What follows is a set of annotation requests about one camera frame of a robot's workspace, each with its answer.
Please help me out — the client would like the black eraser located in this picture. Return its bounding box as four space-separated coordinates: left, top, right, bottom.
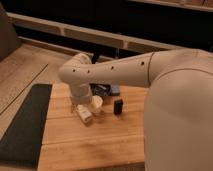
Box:
113 99 123 115

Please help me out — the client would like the black bowl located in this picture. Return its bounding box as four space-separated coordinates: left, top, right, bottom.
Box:
91 84 110 97

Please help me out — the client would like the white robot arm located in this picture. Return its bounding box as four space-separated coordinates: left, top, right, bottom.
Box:
59 49 213 171

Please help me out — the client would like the black floor mat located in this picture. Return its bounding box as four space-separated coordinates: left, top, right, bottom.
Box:
0 84 52 167

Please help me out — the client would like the wooden shelf rail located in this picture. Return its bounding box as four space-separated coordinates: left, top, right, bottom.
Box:
7 12 181 53

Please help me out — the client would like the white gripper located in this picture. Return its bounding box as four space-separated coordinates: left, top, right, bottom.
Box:
69 84 92 105

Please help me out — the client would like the white paper cup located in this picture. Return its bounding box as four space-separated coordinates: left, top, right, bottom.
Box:
91 95 103 115

